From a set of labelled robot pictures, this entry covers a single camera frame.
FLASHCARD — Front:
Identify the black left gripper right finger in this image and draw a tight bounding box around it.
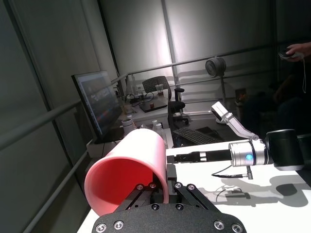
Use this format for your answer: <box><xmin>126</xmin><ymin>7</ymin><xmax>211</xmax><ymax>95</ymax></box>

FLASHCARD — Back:
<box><xmin>166</xmin><ymin>164</ymin><xmax>219</xmax><ymax>214</ymax></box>

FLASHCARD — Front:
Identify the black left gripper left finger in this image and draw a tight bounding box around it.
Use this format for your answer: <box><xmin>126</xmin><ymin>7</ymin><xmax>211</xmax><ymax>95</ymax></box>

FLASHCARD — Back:
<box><xmin>116</xmin><ymin>171</ymin><xmax>161</xmax><ymax>212</ymax></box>

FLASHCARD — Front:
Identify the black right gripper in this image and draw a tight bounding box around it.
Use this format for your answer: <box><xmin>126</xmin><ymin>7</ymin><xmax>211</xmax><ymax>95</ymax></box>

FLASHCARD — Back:
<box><xmin>166</xmin><ymin>150</ymin><xmax>231</xmax><ymax>164</ymax></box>

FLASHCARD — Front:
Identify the pink plastic cup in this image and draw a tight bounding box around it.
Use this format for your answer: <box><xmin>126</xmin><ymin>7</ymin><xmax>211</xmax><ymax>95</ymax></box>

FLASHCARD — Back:
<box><xmin>84</xmin><ymin>128</ymin><xmax>170</xmax><ymax>216</ymax></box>

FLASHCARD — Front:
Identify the black handheld controller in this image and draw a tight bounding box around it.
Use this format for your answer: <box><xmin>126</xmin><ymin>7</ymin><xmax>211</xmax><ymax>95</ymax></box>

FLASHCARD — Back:
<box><xmin>278</xmin><ymin>48</ymin><xmax>304</xmax><ymax>60</ymax></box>

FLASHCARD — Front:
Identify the person's hand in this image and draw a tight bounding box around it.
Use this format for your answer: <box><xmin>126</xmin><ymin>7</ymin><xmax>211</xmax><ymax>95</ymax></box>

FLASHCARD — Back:
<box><xmin>285</xmin><ymin>41</ymin><xmax>311</xmax><ymax>63</ymax></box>

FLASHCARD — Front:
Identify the black keyboard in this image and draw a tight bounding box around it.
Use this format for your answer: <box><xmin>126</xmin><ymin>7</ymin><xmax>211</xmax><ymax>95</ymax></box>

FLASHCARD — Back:
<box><xmin>173</xmin><ymin>127</ymin><xmax>221</xmax><ymax>146</ymax></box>

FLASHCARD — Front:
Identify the black office chair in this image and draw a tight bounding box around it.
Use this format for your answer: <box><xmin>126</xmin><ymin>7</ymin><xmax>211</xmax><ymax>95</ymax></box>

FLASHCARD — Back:
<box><xmin>142</xmin><ymin>75</ymin><xmax>190</xmax><ymax>129</ymax></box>

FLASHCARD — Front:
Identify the dark laptop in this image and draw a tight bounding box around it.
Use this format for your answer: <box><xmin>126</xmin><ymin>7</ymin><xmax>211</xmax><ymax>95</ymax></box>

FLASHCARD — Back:
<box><xmin>139</xmin><ymin>100</ymin><xmax>169</xmax><ymax>114</ymax></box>

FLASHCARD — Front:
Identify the white cylindrical container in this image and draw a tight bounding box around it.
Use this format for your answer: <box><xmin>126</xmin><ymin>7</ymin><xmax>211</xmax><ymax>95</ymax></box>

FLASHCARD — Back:
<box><xmin>121</xmin><ymin>118</ymin><xmax>135</xmax><ymax>134</ymax></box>

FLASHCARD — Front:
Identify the grey standing fan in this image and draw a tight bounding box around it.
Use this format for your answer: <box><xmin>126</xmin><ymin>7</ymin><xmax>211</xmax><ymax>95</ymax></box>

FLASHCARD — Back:
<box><xmin>205</xmin><ymin>57</ymin><xmax>228</xmax><ymax>125</ymax></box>

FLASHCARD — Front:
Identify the black computer monitor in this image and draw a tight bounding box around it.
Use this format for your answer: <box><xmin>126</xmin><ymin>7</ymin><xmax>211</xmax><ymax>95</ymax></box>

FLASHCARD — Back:
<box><xmin>71</xmin><ymin>70</ymin><xmax>123</xmax><ymax>144</ymax></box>

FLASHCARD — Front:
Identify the person in dark clothes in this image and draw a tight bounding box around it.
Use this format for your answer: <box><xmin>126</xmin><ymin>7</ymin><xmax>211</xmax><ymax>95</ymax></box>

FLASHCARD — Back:
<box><xmin>244</xmin><ymin>57</ymin><xmax>311</xmax><ymax>138</ymax></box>

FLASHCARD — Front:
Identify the dark lower horizontal rail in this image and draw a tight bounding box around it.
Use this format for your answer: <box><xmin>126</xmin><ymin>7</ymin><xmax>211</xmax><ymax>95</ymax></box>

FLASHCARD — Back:
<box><xmin>23</xmin><ymin>139</ymin><xmax>95</xmax><ymax>233</ymax></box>

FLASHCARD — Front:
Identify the long grey guard rail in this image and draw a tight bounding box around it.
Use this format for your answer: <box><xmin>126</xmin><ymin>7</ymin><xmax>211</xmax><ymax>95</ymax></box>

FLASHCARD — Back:
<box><xmin>110</xmin><ymin>42</ymin><xmax>311</xmax><ymax>85</ymax></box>

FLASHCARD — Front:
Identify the grey horizontal rail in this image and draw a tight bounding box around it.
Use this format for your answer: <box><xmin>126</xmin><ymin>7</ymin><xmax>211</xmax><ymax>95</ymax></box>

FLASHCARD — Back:
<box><xmin>0</xmin><ymin>100</ymin><xmax>83</xmax><ymax>151</ymax></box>

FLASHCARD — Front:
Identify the white controller strap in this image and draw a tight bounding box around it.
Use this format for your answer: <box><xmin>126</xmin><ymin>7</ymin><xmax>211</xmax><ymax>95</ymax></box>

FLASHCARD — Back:
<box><xmin>301</xmin><ymin>57</ymin><xmax>307</xmax><ymax>94</ymax></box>

